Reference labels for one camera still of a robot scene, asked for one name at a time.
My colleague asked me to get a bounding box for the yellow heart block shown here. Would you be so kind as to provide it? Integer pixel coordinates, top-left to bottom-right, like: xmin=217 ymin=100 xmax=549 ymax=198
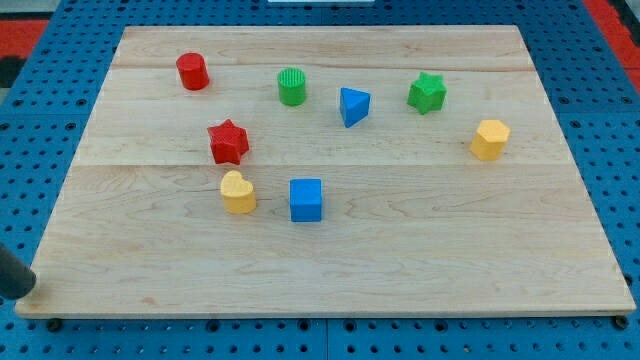
xmin=220 ymin=170 xmax=257 ymax=214

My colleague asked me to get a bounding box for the red star block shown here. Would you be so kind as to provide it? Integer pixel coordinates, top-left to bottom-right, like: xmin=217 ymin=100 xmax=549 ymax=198
xmin=207 ymin=119 xmax=250 ymax=165

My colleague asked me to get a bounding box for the green star block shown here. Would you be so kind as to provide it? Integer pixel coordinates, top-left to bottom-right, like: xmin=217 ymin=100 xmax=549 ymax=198
xmin=407 ymin=72 xmax=447 ymax=115

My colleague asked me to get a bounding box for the blue cube block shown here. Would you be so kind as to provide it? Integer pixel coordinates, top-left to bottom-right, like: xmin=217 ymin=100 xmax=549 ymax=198
xmin=289 ymin=178 xmax=323 ymax=222

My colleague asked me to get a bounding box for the blue triangle block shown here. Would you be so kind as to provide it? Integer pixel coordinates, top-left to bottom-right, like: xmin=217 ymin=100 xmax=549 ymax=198
xmin=339 ymin=88 xmax=371 ymax=128

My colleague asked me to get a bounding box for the light wooden board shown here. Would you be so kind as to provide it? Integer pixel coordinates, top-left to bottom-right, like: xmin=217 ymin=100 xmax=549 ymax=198
xmin=15 ymin=25 xmax=636 ymax=319

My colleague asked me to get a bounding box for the green cylinder block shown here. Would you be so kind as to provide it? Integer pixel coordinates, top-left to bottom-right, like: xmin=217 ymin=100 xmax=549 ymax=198
xmin=277 ymin=67 xmax=306 ymax=106

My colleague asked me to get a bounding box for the red cylinder block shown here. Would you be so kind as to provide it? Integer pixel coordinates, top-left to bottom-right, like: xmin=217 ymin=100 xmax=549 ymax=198
xmin=176 ymin=52 xmax=210 ymax=91

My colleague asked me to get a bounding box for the yellow hexagon block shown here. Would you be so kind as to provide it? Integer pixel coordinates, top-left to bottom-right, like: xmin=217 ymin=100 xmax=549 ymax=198
xmin=470 ymin=120 xmax=510 ymax=161

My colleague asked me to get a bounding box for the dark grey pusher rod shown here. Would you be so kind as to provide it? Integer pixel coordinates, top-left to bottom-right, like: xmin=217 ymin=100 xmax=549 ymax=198
xmin=0 ymin=245 xmax=37 ymax=300

